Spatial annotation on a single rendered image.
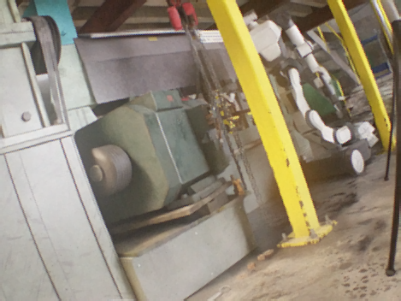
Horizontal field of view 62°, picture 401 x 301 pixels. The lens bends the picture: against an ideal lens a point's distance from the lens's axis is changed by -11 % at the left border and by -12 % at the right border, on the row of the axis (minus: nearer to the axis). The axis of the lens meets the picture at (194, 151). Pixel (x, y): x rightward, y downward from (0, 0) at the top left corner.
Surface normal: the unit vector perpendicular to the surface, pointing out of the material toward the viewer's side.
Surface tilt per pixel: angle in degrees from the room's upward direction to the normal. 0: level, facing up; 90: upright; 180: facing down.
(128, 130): 90
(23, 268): 90
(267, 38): 104
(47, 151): 90
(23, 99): 90
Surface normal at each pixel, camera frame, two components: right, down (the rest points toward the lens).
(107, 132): -0.43, 0.15
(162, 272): 0.65, -0.25
